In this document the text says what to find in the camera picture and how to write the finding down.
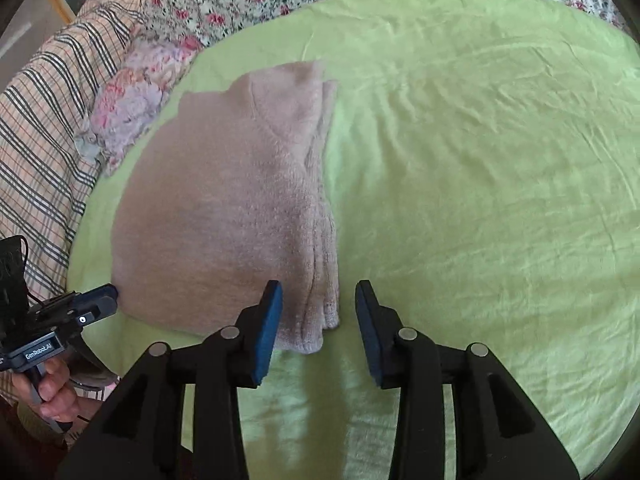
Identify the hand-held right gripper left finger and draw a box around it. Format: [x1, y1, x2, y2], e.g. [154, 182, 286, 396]
[57, 280, 284, 480]

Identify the person's left hand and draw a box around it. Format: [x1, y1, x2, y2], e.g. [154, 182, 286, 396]
[11, 355, 83, 425]

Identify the beige knitted sweater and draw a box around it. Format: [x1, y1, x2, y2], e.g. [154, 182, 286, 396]
[111, 60, 343, 356]

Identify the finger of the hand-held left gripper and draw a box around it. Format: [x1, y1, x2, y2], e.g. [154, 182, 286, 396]
[67, 284, 120, 327]

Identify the pastel floral cloth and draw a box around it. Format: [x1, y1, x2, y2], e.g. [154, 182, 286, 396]
[75, 35, 203, 178]

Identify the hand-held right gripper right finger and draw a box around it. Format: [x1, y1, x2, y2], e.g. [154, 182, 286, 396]
[354, 280, 581, 480]

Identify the light green bed sheet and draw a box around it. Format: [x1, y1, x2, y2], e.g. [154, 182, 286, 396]
[65, 0, 640, 480]

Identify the plaid blanket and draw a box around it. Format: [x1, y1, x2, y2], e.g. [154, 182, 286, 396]
[0, 0, 166, 306]

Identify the black cable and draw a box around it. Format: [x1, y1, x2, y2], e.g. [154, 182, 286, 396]
[17, 237, 36, 311]

